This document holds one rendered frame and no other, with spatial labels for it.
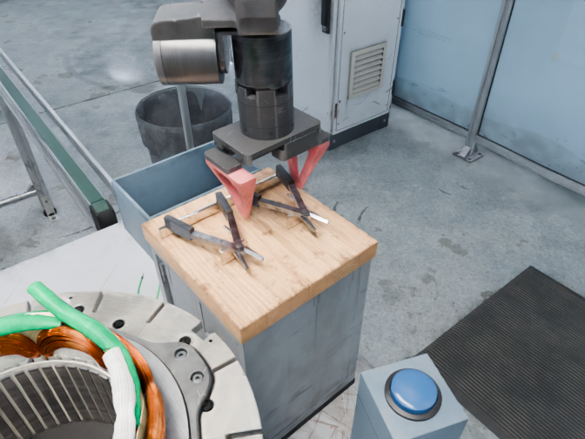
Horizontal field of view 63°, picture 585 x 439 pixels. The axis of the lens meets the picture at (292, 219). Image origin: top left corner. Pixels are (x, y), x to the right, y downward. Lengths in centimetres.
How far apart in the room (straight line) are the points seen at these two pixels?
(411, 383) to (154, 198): 44
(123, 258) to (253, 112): 57
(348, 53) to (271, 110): 210
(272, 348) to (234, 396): 15
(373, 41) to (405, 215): 93
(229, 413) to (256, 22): 31
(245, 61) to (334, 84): 213
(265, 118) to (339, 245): 16
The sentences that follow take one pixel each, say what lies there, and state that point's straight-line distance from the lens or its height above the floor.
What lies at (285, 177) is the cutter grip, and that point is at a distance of 58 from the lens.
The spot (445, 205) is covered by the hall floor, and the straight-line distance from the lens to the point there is 244.
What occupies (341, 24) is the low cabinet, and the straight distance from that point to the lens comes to 248.
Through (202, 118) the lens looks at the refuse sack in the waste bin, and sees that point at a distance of 222.
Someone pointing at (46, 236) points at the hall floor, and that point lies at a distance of 242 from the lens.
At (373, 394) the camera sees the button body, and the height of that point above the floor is 103.
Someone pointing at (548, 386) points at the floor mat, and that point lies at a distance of 185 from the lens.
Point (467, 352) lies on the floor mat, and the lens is 183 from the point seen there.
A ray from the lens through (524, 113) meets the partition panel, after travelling 263.
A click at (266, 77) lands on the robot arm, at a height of 124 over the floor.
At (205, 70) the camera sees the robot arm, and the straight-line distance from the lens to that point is 47.
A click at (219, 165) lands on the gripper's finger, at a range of 50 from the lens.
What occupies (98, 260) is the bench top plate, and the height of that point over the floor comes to 78.
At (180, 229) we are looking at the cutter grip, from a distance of 53.
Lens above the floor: 142
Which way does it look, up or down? 39 degrees down
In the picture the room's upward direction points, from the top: straight up
